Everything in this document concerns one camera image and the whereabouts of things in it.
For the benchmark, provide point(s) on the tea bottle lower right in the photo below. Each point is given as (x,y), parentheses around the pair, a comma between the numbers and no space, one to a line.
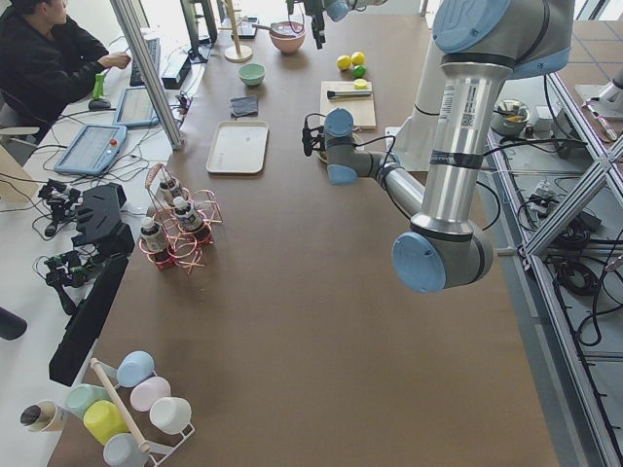
(154,238)

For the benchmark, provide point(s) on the green lime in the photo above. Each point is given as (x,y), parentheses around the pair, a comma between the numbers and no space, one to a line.
(359,71)

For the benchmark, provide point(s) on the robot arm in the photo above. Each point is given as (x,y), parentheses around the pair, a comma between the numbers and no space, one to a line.
(335,10)
(476,47)

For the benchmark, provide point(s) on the yellow lemon upper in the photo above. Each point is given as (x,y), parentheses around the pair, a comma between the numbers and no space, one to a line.
(343,62)

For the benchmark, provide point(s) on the pink ice bowl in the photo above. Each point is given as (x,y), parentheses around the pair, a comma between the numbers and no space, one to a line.
(288,36)

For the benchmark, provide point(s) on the tea bottle lower left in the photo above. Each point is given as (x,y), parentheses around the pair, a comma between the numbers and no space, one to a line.
(189,219)

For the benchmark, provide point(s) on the seated person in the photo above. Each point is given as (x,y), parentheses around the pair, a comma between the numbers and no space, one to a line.
(48,61)

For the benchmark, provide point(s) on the teach pendant far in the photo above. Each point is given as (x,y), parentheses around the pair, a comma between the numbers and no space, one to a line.
(135,109)

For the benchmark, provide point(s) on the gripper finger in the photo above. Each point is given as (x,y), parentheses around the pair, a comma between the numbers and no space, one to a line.
(318,31)

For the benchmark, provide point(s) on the wooden cutting board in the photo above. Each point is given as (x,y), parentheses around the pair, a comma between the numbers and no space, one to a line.
(362,109)

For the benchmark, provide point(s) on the teach pendant near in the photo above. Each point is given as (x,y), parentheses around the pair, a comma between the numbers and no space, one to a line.
(92,150)

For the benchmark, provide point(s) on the yellow lemon lower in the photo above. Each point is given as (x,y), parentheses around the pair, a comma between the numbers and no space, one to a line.
(357,58)

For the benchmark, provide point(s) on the copper wire bottle rack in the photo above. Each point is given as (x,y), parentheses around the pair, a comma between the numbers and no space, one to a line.
(184,249)

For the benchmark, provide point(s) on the tea bottle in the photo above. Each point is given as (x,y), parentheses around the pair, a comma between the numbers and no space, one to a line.
(189,219)
(170,190)
(154,238)

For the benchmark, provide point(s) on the cup drying rack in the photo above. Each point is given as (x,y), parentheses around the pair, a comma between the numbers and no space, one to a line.
(131,412)

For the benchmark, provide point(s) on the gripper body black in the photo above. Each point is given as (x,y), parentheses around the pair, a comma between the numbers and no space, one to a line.
(317,16)
(322,152)

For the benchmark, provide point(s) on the grey folded cloth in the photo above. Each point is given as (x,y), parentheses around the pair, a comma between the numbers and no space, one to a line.
(246,106)

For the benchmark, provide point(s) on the yellow lemon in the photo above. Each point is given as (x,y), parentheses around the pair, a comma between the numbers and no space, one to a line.
(357,58)
(343,62)

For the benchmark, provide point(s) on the tea bottle upper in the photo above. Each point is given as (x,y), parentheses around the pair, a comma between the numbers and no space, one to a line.
(170,190)

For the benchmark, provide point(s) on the cream rabbit tray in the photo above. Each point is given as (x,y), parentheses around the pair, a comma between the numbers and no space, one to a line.
(238,147)

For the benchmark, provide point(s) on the teach pendant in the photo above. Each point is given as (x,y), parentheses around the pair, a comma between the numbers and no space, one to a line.
(135,109)
(92,150)

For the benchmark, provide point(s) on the steel cylinder muddler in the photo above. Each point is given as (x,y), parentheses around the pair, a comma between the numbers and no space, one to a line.
(338,94)

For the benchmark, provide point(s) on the half lemon slice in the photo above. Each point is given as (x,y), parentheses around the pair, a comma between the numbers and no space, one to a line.
(360,84)

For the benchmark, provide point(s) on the wooden cup stand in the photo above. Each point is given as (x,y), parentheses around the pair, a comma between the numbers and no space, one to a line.
(237,53)

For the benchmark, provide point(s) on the green ceramic bowl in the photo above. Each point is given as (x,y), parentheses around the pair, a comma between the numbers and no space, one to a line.
(252,74)

